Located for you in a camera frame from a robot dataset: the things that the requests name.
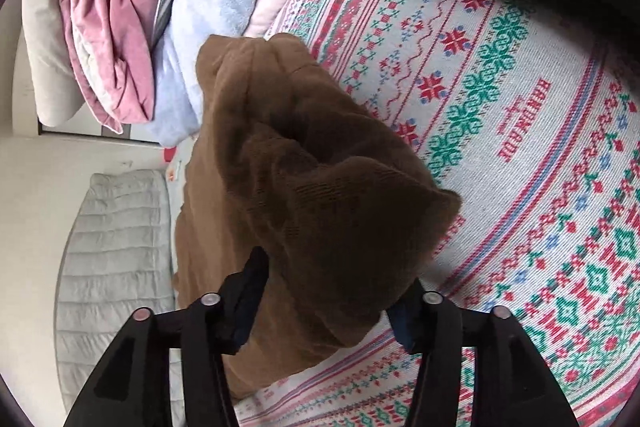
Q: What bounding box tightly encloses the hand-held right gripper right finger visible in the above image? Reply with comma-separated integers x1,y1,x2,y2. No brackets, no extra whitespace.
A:
387,281,587,427

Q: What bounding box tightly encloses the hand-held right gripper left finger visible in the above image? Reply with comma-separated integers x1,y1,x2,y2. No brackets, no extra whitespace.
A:
62,247,271,427

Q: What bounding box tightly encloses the brown jacket with fur collar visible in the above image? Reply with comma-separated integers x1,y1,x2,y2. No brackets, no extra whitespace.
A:
172,33,463,404

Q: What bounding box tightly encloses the grey quilted headboard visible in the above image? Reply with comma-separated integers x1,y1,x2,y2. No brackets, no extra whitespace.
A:
53,169,185,414

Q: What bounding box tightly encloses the white and grey wardrobe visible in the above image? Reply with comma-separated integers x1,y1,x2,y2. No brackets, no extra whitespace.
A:
37,121,167,146

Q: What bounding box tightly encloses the patterned knit blanket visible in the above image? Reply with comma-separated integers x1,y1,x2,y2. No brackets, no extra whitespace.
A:
234,0,640,427

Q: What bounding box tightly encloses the grey pillow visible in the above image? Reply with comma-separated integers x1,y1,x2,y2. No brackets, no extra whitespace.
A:
20,0,87,128

